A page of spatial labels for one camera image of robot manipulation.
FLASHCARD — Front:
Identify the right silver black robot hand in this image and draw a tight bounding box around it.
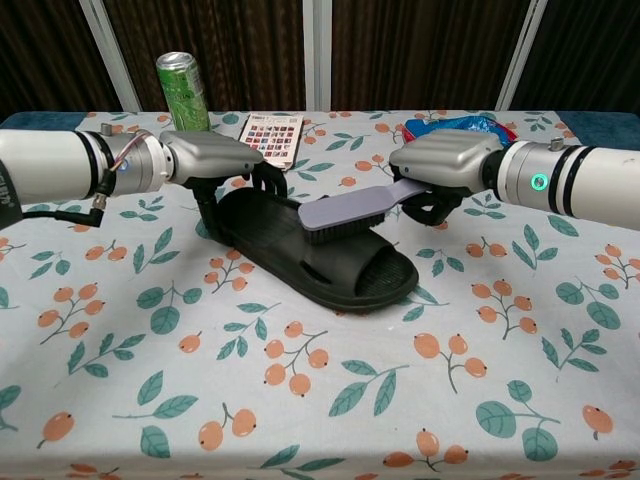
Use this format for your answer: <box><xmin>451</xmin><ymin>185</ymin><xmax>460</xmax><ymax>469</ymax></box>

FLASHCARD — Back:
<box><xmin>388</xmin><ymin>130</ymin><xmax>504</xmax><ymax>227</ymax></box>

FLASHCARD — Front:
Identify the black slipper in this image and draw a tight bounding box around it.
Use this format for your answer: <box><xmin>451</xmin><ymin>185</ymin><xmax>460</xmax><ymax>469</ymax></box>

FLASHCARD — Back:
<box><xmin>202</xmin><ymin>188</ymin><xmax>420</xmax><ymax>315</ymax></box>

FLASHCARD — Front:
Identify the blue snack bag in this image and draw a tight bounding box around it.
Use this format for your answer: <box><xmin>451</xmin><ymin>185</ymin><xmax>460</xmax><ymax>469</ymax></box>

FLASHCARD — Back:
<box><xmin>403</xmin><ymin>114</ymin><xmax>521</xmax><ymax>146</ymax></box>

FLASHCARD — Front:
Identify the floral tablecloth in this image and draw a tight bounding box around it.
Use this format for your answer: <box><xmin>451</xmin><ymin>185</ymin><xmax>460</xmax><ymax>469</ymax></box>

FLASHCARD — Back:
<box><xmin>0</xmin><ymin>109</ymin><xmax>640</xmax><ymax>480</ymax></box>

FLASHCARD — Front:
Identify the dark brown partition panel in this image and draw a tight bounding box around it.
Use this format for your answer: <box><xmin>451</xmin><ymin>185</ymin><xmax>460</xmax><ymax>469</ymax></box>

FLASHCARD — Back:
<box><xmin>314</xmin><ymin>0</ymin><xmax>546</xmax><ymax>114</ymax></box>
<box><xmin>0</xmin><ymin>0</ymin><xmax>144</xmax><ymax>114</ymax></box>
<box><xmin>509</xmin><ymin>0</ymin><xmax>640</xmax><ymax>114</ymax></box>
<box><xmin>102</xmin><ymin>0</ymin><xmax>321</xmax><ymax>114</ymax></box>

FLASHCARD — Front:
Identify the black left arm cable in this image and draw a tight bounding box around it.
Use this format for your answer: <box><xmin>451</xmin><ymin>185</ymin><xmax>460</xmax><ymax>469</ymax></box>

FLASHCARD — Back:
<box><xmin>19</xmin><ymin>192</ymin><xmax>109</xmax><ymax>229</ymax></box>

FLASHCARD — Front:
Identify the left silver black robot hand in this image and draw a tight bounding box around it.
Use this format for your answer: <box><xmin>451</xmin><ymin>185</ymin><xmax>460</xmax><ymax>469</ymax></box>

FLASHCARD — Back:
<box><xmin>158</xmin><ymin>129</ymin><xmax>289</xmax><ymax>241</ymax></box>

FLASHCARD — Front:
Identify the green drink can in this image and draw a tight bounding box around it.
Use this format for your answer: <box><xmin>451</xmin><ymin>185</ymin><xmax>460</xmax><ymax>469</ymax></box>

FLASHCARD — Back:
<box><xmin>155</xmin><ymin>51</ymin><xmax>211</xmax><ymax>134</ymax></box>

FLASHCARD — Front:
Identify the grey brush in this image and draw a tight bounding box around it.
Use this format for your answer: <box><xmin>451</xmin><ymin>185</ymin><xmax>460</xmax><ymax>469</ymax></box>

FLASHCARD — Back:
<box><xmin>298</xmin><ymin>179</ymin><xmax>431</xmax><ymax>245</ymax></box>

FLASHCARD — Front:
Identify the card with coloured squares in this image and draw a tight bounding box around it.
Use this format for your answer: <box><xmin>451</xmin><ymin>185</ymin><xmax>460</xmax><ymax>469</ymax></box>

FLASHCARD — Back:
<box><xmin>238</xmin><ymin>113</ymin><xmax>306</xmax><ymax>171</ymax></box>

